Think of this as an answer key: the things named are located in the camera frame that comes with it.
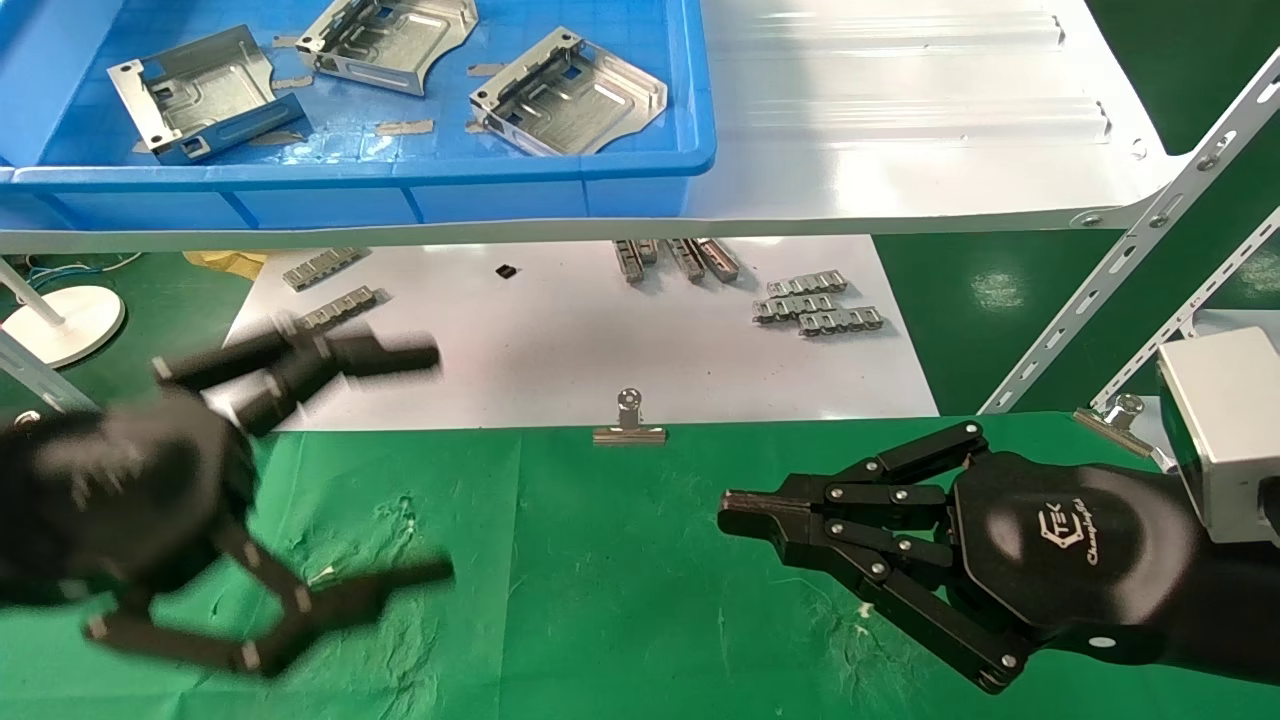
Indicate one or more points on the perforated metal angle bar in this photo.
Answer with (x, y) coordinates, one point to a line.
(1200, 297)

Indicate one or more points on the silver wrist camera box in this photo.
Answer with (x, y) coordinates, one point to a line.
(1225, 430)

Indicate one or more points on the silver binder clip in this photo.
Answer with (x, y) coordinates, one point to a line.
(1115, 422)
(630, 435)

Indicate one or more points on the yellow crumpled cloth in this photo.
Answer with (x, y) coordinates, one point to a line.
(225, 262)

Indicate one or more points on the grey metal link strip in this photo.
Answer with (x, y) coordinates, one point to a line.
(340, 308)
(840, 321)
(790, 308)
(323, 268)
(805, 284)
(687, 260)
(634, 260)
(720, 260)

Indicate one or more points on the white metal shelf rack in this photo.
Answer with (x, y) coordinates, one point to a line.
(900, 150)

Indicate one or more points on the small black plastic piece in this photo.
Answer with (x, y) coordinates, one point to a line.
(509, 271)

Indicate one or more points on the green table mat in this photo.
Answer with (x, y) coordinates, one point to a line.
(600, 600)

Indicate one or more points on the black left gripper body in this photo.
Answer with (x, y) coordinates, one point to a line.
(110, 500)

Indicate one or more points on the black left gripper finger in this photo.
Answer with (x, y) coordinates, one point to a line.
(300, 365)
(320, 600)

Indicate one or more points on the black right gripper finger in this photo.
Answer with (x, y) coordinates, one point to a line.
(900, 600)
(880, 493)

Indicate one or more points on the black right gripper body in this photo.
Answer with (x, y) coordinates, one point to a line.
(1070, 545)

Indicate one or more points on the silver sheet metal bracket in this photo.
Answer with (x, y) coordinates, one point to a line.
(205, 95)
(400, 40)
(590, 100)

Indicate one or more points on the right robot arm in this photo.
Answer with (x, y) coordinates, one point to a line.
(1240, 620)

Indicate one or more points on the brown tape strip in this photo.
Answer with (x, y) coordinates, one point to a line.
(292, 83)
(486, 69)
(405, 127)

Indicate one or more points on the white round stand base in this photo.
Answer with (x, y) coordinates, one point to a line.
(65, 325)

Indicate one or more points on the blue plastic bin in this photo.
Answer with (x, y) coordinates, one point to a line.
(350, 190)

